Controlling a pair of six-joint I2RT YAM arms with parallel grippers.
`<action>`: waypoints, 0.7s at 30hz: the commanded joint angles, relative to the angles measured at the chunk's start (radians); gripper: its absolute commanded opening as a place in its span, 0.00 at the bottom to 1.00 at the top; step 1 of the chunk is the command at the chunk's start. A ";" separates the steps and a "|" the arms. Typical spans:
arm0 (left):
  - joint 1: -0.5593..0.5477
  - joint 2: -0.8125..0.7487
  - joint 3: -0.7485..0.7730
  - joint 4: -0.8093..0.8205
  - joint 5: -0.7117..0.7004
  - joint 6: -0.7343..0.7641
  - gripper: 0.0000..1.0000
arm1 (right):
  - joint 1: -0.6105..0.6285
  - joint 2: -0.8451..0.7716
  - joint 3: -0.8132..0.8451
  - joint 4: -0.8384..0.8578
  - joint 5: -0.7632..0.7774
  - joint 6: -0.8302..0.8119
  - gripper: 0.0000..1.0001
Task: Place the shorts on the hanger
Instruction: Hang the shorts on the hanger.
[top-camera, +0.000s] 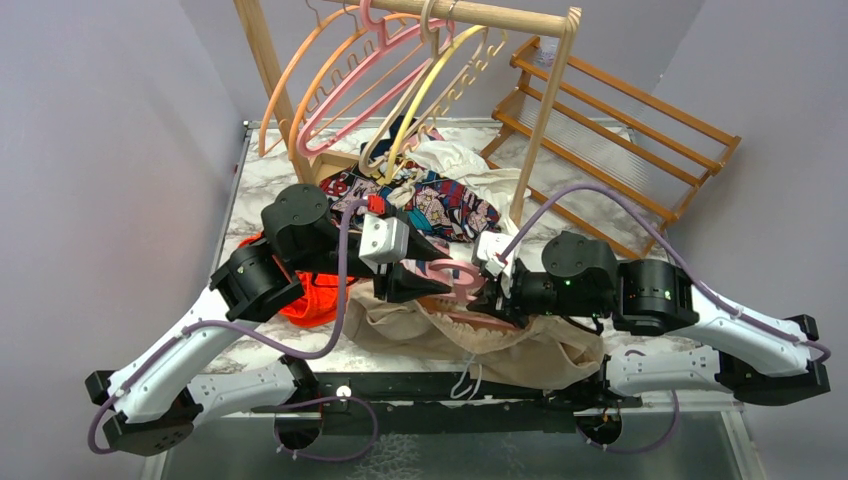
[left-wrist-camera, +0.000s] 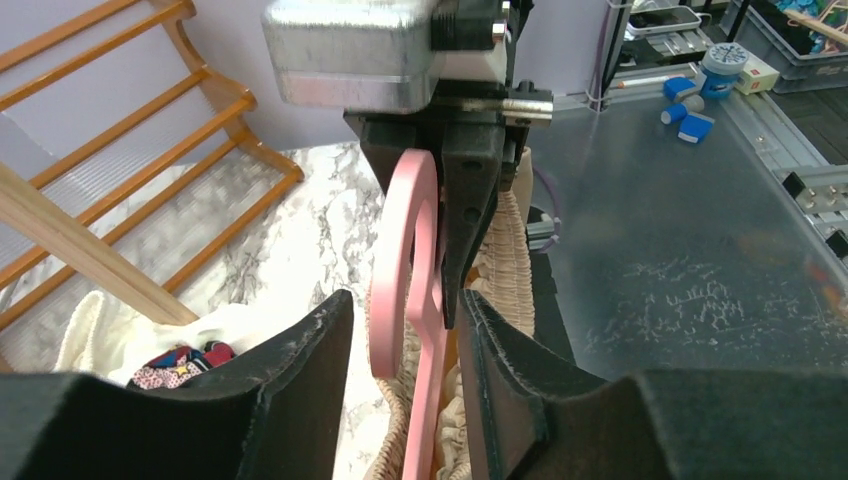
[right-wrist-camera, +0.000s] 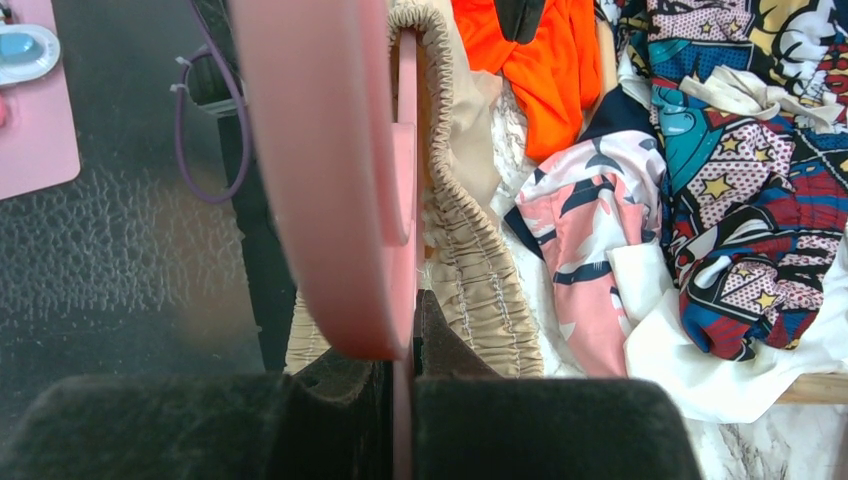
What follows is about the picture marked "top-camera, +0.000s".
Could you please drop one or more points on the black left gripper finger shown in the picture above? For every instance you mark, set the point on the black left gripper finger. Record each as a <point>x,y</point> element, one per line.
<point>419,248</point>
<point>403,286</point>

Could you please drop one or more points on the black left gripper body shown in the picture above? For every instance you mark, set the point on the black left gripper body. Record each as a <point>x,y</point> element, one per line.
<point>380,284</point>

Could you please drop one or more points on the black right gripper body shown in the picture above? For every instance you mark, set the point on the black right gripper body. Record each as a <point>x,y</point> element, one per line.
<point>533,292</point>

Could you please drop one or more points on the pink hanger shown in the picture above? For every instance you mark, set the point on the pink hanger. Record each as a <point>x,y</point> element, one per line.
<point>358,79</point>
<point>467,281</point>

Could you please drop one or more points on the beige shorts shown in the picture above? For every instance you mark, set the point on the beige shorts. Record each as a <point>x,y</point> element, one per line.
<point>550,354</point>

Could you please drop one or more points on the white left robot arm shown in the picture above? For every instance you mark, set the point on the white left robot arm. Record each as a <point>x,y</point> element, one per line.
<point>214,361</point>

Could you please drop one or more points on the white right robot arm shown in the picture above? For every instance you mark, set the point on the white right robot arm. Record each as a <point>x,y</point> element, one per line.
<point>758,359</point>

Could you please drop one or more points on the comic print shorts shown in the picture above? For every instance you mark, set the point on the comic print shorts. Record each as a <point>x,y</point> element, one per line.
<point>437,206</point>

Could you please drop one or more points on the yellow hanger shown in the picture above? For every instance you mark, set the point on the yellow hanger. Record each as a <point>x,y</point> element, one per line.
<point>408,123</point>

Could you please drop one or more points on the beige hanger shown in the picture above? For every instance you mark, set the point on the beige hanger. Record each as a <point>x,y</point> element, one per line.
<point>379,166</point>

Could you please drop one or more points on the inner orange hanger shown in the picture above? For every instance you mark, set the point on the inner orange hanger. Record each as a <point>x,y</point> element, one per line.
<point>371,40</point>

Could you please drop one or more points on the orange hanger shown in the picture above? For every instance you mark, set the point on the orange hanger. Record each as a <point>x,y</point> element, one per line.
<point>279,96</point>
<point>371,40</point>

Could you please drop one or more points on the cream notched hanger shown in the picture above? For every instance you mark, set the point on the cream notched hanger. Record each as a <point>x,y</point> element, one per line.
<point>417,125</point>

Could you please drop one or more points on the outer orange hanger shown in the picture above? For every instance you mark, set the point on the outer orange hanger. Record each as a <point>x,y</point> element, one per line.
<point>279,96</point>

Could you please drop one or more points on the white garment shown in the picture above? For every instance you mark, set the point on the white garment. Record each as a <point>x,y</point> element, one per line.
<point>456,161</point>

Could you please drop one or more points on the dark navy garment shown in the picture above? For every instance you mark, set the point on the dark navy garment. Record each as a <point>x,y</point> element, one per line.
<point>383,146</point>

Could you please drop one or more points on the wooden clothes rack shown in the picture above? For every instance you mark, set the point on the wooden clothes rack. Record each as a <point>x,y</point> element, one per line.
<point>563,28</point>

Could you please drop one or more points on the orange wooden slatted shelf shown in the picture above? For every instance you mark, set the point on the orange wooden slatted shelf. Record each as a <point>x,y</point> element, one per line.
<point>602,130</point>

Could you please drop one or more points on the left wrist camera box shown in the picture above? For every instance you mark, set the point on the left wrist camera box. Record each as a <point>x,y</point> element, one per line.
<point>384,236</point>

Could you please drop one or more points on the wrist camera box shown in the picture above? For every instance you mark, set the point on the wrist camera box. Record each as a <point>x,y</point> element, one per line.
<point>384,236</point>
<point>493,265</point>

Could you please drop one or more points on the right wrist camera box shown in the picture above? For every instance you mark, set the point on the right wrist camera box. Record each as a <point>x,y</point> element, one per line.
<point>493,265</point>

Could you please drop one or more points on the black mounting rail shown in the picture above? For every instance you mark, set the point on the black mounting rail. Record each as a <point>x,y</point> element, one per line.
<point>337,417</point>

